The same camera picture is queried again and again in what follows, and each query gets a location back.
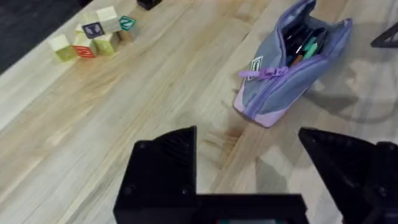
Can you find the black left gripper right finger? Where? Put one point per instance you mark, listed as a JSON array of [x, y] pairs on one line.
[[351, 174]]

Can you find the wooden toy block heap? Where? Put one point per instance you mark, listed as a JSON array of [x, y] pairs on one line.
[[93, 37]]

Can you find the small black box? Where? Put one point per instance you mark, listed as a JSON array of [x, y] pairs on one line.
[[148, 3]]

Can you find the grey and purple zip bag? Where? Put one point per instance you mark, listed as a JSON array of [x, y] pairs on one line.
[[273, 93]]

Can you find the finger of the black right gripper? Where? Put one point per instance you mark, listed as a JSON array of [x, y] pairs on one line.
[[388, 42]]

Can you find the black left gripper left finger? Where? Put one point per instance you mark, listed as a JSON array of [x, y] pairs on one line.
[[161, 174]]

